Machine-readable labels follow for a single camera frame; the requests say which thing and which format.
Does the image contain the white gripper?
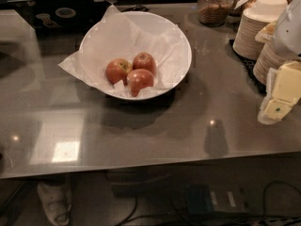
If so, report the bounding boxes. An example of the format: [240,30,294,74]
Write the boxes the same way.
[255,0,301,125]

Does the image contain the black laptop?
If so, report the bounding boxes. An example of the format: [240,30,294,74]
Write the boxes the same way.
[8,0,110,30]

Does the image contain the black cable on floor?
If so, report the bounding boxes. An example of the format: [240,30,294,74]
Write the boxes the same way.
[112,180,301,226]

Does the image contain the dark box under table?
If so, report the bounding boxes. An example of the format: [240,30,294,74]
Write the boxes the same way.
[186,184,249,215]

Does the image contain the rear stack paper bowls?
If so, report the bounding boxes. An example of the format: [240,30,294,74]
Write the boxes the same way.
[232,0,288,60]

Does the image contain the white shoe under table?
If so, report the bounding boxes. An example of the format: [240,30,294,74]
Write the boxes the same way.
[37,182,71,226]

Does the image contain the red apple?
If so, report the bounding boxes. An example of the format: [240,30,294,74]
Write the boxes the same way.
[133,52,156,75]
[105,58,133,85]
[127,69,154,97]

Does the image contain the black rubber mat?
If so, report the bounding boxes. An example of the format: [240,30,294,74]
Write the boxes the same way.
[229,40,266,96]

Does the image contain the stack paper bowls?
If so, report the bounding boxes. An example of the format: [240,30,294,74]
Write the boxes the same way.
[232,0,288,60]
[253,42,285,85]

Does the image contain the white paper liner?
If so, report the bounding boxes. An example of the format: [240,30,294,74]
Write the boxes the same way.
[57,5,188,99]

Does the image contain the glass jar with grains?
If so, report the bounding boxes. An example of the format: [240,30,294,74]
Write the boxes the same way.
[198,0,234,26]

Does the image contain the front stack paper bowls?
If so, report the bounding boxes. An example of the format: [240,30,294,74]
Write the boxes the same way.
[253,42,285,85]

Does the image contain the white ceramic bowl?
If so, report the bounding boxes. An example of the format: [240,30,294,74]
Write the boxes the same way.
[78,10,193,102]

